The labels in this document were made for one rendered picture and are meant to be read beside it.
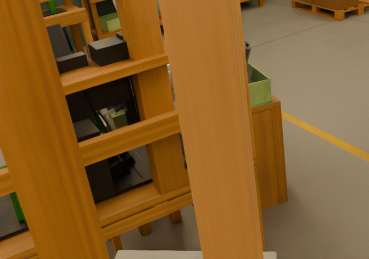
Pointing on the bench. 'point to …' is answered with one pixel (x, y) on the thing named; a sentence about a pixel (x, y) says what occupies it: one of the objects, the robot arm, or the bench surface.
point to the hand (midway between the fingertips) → (107, 111)
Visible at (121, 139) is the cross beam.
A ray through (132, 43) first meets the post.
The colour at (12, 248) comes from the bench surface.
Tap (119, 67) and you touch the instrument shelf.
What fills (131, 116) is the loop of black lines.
